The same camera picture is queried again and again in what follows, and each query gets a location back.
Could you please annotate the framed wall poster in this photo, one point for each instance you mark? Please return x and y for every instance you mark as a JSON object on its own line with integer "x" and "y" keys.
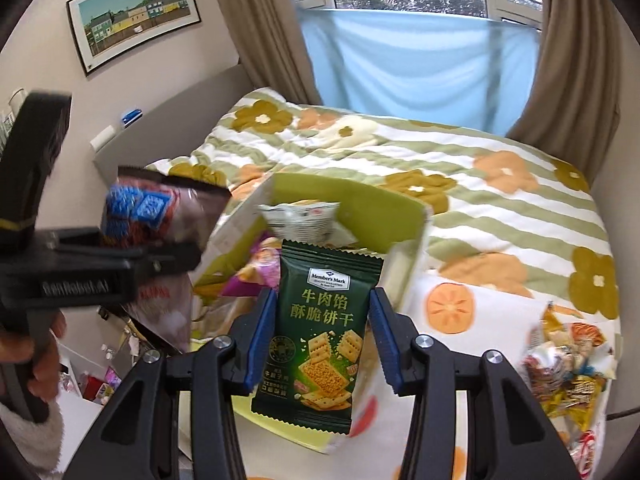
{"x": 132, "y": 12}

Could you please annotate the grey headboard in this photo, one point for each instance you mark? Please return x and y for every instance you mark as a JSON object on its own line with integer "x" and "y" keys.
{"x": 170, "y": 130}

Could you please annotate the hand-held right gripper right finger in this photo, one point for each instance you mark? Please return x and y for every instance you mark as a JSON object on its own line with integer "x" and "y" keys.
{"x": 382, "y": 335}

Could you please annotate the brown curtain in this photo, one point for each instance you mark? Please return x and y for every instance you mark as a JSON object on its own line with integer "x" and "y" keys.
{"x": 575, "y": 70}
{"x": 260, "y": 25}

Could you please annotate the person's left forearm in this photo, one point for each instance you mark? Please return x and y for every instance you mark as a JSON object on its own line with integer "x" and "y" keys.
{"x": 30, "y": 440}

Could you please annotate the white wall socket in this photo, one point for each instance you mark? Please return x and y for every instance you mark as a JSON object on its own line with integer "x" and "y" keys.
{"x": 104, "y": 138}

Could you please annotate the small blue object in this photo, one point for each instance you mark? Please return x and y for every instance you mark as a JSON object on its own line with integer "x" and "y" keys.
{"x": 131, "y": 116}

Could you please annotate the person's left hand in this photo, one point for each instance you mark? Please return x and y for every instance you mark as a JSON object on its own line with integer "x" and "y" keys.
{"x": 20, "y": 355}

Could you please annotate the grey-white chip packet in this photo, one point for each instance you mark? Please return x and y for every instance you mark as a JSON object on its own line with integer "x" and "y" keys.
{"x": 300, "y": 220}

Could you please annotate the dark green cracker packet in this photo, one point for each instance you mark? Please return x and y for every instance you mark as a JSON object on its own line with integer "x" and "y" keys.
{"x": 325, "y": 320}

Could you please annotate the pile of assorted snack bags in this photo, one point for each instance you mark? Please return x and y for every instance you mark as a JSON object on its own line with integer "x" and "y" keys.
{"x": 565, "y": 360}

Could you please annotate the green cardboard box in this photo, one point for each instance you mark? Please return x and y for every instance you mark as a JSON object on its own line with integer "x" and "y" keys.
{"x": 370, "y": 220}

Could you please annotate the brown blue-print snack packet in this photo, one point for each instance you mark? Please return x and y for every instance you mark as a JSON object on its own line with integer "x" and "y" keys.
{"x": 150, "y": 205}

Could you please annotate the white orange-fruit print cloth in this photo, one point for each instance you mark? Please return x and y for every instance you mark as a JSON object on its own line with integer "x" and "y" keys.
{"x": 480, "y": 350}

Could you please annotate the floral striped bedspread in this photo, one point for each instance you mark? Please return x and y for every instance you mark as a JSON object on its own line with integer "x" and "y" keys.
{"x": 475, "y": 195}

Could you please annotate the purple snack packet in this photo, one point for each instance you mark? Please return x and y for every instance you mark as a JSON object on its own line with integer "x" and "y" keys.
{"x": 252, "y": 270}

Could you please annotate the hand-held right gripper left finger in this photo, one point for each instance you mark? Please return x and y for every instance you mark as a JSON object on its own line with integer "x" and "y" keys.
{"x": 265, "y": 335}

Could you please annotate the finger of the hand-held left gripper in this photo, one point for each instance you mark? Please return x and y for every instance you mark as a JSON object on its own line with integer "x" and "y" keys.
{"x": 160, "y": 260}

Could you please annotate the light blue cloth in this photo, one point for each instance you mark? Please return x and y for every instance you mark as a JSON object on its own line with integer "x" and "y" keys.
{"x": 415, "y": 70}

